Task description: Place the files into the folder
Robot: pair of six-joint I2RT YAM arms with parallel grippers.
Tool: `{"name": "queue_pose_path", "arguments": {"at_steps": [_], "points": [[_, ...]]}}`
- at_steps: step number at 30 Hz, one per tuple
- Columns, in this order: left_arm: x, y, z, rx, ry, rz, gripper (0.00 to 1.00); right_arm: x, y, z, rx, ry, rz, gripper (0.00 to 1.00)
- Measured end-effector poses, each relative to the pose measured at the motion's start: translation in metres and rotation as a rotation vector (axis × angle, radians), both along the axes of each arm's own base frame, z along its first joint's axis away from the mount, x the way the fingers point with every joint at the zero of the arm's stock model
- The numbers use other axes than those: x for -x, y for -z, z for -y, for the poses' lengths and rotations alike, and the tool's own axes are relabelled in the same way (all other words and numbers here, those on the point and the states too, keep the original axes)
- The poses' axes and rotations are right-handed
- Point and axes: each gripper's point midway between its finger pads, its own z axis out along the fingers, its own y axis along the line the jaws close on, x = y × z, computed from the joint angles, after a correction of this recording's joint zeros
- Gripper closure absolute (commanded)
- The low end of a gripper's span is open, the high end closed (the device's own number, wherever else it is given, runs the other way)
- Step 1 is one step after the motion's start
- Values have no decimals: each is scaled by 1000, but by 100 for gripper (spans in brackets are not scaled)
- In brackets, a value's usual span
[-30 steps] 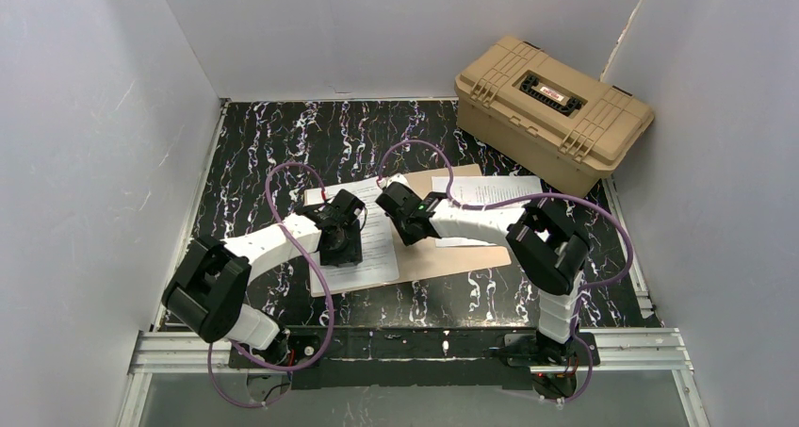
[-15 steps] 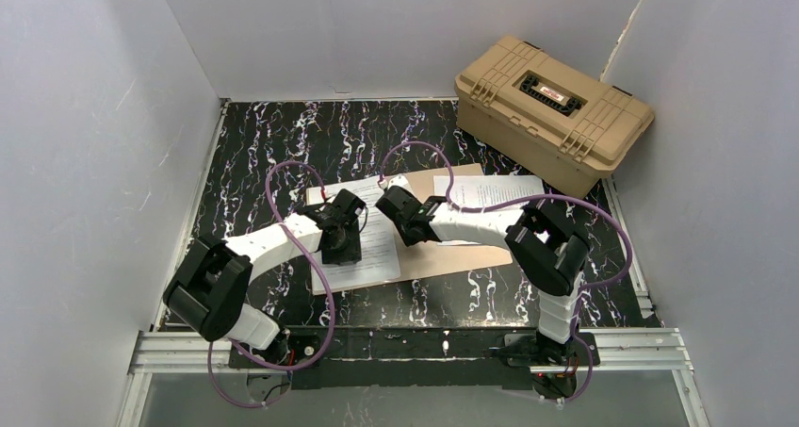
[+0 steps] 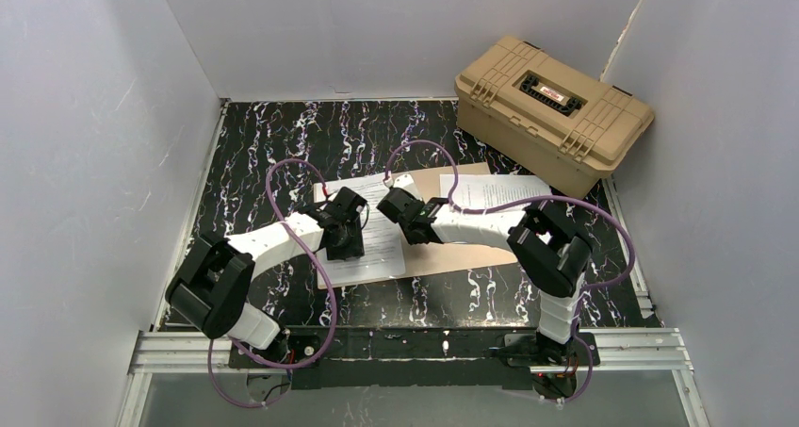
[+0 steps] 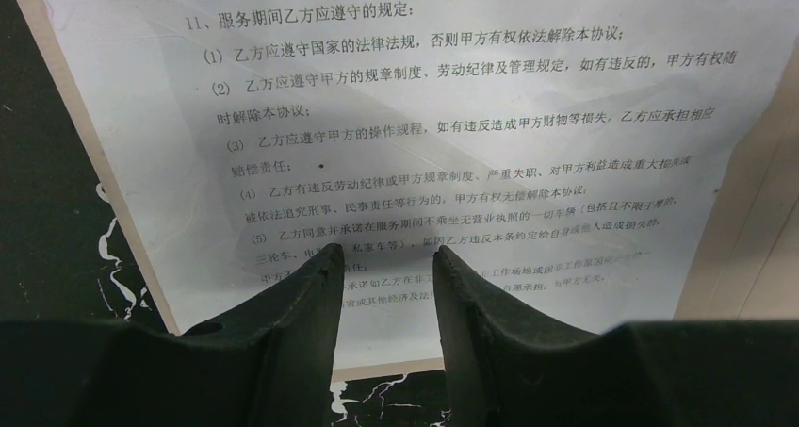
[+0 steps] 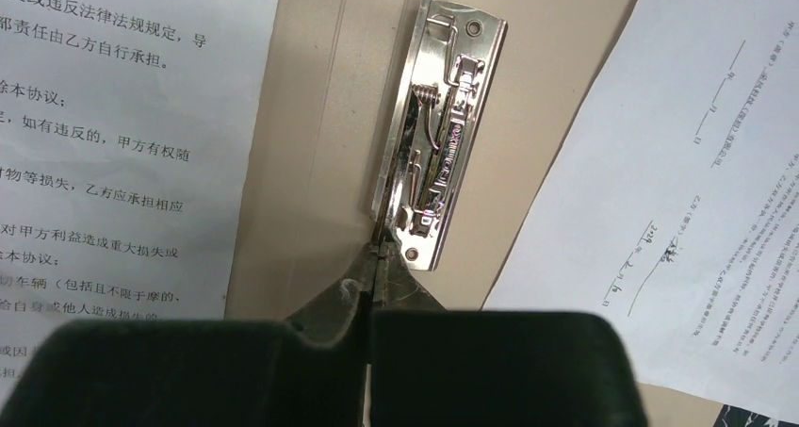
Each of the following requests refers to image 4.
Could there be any beige paper folder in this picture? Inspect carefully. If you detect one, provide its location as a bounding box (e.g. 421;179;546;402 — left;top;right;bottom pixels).
5;0;799;385

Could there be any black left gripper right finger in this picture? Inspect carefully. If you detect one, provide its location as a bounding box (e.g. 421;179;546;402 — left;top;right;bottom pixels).
432;247;798;426

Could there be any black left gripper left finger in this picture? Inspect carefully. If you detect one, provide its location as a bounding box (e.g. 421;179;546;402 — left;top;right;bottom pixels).
1;244;345;426

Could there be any printed white paper sheet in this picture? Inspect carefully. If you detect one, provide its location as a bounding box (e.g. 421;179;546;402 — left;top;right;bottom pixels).
27;0;799;370

